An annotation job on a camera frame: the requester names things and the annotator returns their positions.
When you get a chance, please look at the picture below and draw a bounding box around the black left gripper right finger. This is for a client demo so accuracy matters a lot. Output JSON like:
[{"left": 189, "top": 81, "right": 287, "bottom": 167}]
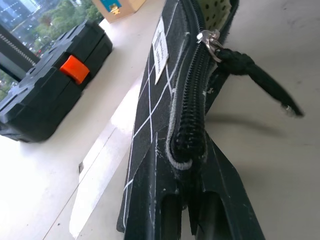
[{"left": 187, "top": 138, "right": 266, "bottom": 240}]

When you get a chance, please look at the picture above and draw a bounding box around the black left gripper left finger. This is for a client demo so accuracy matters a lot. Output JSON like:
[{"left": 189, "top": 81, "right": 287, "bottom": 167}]
[{"left": 124, "top": 132, "right": 196, "bottom": 240}]

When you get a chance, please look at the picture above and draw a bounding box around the brown cardboard box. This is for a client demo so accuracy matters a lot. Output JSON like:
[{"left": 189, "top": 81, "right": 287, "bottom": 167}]
[{"left": 91, "top": 0, "right": 147, "bottom": 24}]

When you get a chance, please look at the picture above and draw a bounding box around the black window frame rail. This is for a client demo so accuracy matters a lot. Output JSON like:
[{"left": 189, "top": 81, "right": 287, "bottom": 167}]
[{"left": 0, "top": 23, "right": 41, "bottom": 83}]

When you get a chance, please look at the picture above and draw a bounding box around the black tool case orange latch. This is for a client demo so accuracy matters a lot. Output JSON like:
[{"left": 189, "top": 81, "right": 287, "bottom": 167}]
[{"left": 0, "top": 19, "right": 114, "bottom": 144}]

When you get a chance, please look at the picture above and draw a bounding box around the black grid pouch with zipper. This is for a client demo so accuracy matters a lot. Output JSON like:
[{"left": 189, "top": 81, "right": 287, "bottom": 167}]
[{"left": 116, "top": 0, "right": 305, "bottom": 231}]

